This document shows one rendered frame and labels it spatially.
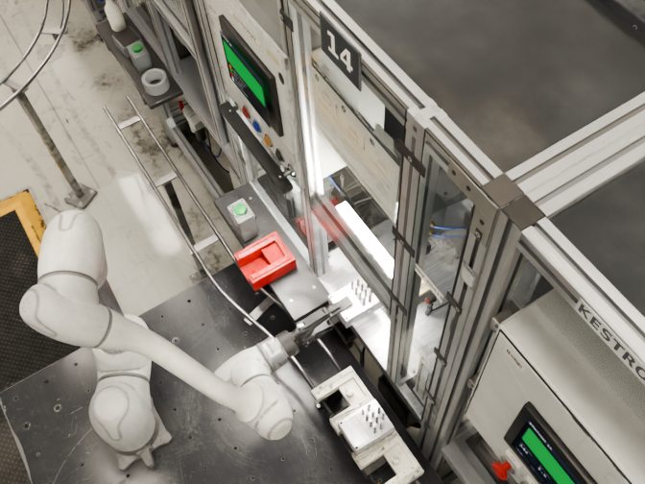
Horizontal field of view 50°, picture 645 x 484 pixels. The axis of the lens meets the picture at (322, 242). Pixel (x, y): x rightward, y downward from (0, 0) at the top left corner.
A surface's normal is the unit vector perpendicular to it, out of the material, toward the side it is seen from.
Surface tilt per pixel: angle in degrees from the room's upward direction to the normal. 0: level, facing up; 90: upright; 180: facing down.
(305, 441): 0
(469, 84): 0
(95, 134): 0
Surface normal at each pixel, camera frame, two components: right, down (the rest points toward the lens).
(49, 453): -0.05, -0.52
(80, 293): 0.72, -0.28
